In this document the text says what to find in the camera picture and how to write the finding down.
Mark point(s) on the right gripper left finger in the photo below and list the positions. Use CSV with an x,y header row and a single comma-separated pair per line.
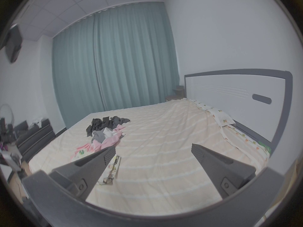
x,y
92,167

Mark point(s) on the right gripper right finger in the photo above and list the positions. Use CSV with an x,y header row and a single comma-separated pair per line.
x,y
222,171

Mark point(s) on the white printed pyjama top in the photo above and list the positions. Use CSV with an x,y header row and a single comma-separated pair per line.
x,y
112,169

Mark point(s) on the pile of clothes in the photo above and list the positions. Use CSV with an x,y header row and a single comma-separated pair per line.
x,y
104,126

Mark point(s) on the bed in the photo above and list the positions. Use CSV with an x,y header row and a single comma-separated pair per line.
x,y
165,138

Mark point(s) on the dark grey chest of drawers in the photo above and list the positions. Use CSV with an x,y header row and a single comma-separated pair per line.
x,y
35,138

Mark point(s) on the grey bedside table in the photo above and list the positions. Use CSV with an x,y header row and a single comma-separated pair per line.
x,y
178,92

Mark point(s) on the blue-green curtain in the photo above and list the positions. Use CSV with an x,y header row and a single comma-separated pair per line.
x,y
118,67

